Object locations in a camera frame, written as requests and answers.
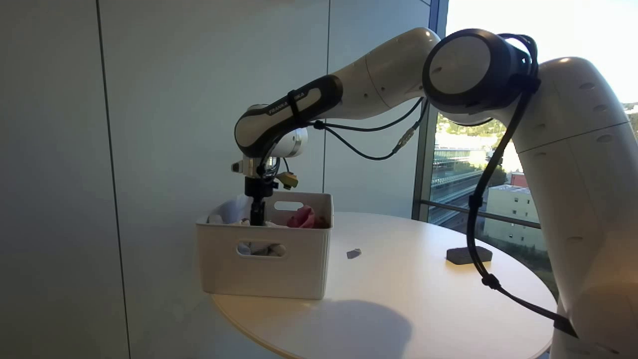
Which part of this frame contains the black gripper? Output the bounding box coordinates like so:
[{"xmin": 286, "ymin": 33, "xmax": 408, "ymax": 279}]
[{"xmin": 232, "ymin": 157, "xmax": 280, "ymax": 227}]

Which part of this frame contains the white towel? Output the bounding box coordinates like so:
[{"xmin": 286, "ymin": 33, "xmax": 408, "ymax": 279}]
[{"xmin": 204, "ymin": 193, "xmax": 254, "ymax": 225}]

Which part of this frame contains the pink t-shirt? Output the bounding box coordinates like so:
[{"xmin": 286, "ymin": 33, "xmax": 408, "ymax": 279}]
[{"xmin": 286, "ymin": 205, "xmax": 324, "ymax": 231}]

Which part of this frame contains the white storage container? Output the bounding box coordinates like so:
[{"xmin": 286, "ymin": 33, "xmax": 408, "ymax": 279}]
[{"xmin": 194, "ymin": 189, "xmax": 336, "ymax": 301}]

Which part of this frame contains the black rectangular box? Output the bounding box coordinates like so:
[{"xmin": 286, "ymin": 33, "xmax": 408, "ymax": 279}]
[{"xmin": 445, "ymin": 245, "xmax": 495, "ymax": 267}]

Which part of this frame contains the window railing bar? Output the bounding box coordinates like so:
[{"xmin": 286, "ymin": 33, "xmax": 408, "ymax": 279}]
[{"xmin": 426, "ymin": 197, "xmax": 545, "ymax": 231}]

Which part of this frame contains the gold wrist camera mount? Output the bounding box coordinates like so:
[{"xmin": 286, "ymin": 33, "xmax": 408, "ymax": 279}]
[{"xmin": 276, "ymin": 169, "xmax": 302, "ymax": 191}]

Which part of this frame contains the dark window frame post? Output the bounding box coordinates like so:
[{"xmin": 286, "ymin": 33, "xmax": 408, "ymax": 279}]
[{"xmin": 412, "ymin": 0, "xmax": 451, "ymax": 221}]

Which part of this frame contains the black base cable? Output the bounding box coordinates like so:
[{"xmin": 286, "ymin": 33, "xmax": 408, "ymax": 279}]
[{"xmin": 465, "ymin": 31, "xmax": 581, "ymax": 336}]

